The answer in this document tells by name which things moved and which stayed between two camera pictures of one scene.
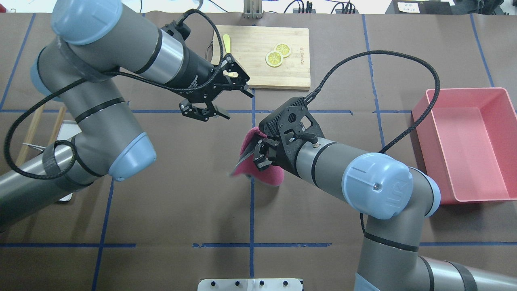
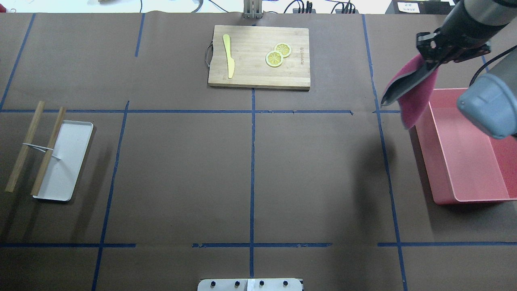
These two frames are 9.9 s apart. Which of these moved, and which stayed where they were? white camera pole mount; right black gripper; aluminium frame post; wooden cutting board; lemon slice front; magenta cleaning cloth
Moved: magenta cleaning cloth; right black gripper
Stayed: lemon slice front; aluminium frame post; wooden cutting board; white camera pole mount
